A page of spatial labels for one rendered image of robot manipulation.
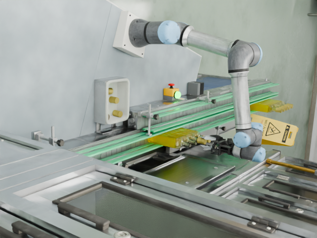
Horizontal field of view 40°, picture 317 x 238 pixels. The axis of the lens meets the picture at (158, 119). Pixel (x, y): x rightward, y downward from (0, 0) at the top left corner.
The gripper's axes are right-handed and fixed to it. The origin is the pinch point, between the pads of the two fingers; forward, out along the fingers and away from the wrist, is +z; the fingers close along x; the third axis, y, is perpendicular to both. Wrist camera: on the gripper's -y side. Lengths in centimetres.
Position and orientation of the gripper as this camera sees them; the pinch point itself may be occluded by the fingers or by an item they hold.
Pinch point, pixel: (204, 141)
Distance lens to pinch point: 238.8
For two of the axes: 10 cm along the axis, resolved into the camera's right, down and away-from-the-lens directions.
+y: -6.0, 1.6, -7.9
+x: -0.4, 9.7, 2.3
